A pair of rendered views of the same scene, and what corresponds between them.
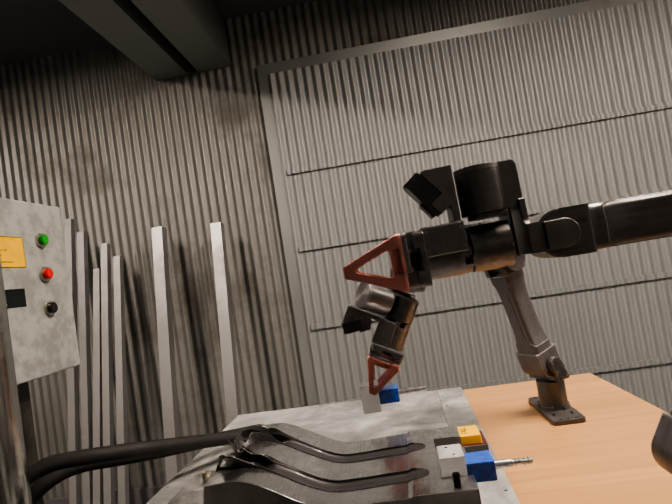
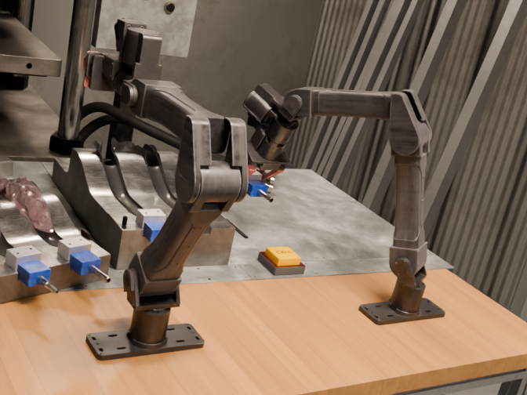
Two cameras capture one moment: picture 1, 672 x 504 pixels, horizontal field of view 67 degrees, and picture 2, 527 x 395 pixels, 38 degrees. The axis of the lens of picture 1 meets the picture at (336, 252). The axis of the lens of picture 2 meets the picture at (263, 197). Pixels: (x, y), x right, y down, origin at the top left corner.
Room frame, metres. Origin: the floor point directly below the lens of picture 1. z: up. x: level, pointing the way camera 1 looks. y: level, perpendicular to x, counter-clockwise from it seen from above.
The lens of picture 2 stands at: (-0.04, -1.39, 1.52)
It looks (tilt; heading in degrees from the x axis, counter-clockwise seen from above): 19 degrees down; 50
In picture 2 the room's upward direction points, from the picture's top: 13 degrees clockwise
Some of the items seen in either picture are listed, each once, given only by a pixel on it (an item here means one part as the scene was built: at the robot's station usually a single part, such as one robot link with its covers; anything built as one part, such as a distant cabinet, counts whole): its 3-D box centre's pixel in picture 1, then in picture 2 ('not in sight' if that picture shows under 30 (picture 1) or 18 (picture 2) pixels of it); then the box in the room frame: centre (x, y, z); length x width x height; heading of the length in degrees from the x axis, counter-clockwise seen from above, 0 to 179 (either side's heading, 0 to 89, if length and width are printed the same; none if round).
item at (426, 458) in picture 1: (311, 483); (137, 193); (0.83, 0.10, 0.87); 0.50 x 0.26 x 0.14; 83
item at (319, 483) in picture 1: (315, 454); (139, 175); (0.82, 0.08, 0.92); 0.35 x 0.16 x 0.09; 83
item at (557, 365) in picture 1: (545, 367); (410, 268); (1.20, -0.44, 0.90); 0.09 x 0.06 x 0.06; 26
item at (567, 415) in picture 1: (552, 394); (407, 296); (1.20, -0.45, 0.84); 0.20 x 0.07 x 0.08; 175
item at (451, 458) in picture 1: (485, 465); (158, 233); (0.74, -0.17, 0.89); 0.13 x 0.05 x 0.05; 84
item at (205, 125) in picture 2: (662, 241); (180, 136); (0.61, -0.39, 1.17); 0.30 x 0.09 x 0.12; 85
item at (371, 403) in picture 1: (393, 393); (257, 190); (1.05, -0.07, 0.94); 0.13 x 0.05 x 0.05; 84
